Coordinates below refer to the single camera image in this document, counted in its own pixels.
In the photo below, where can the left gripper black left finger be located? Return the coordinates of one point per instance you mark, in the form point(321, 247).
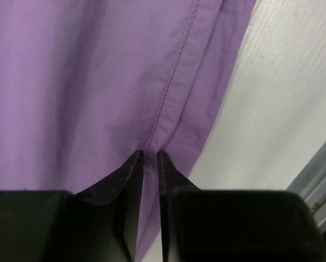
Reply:
point(97, 224)

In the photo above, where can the purple trousers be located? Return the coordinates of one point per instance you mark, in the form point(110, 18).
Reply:
point(84, 84)

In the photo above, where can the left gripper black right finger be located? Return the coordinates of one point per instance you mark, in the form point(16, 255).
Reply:
point(233, 225)

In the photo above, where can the aluminium rail frame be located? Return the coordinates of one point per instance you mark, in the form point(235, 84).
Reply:
point(310, 184)

